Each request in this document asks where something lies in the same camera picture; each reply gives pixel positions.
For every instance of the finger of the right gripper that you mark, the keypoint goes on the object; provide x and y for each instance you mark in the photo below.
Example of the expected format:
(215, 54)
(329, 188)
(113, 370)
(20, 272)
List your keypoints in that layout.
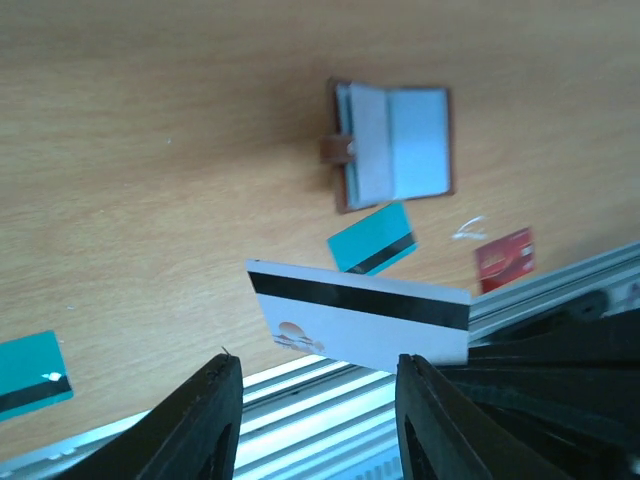
(573, 391)

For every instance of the teal card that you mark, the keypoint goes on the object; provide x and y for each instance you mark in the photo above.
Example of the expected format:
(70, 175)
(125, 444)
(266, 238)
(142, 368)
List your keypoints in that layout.
(33, 375)
(374, 243)

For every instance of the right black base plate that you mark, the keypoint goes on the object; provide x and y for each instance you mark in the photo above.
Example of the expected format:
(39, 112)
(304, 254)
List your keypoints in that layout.
(586, 308)

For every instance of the red VIP card near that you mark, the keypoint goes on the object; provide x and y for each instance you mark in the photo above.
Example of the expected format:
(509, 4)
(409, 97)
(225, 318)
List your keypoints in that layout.
(505, 260)

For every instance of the white card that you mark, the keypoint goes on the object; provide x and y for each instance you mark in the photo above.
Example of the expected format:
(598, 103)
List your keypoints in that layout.
(369, 321)

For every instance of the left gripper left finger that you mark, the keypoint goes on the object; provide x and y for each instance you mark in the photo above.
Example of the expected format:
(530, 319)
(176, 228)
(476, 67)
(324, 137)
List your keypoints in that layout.
(192, 434)

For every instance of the aluminium frame rails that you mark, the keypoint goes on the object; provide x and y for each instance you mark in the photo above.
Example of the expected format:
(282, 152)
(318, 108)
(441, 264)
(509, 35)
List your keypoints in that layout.
(321, 419)

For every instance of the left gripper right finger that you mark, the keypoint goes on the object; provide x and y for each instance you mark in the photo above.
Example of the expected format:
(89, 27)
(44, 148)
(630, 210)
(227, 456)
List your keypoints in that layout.
(444, 435)

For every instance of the brown leather card holder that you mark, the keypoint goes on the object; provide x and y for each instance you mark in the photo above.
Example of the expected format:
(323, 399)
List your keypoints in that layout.
(388, 144)

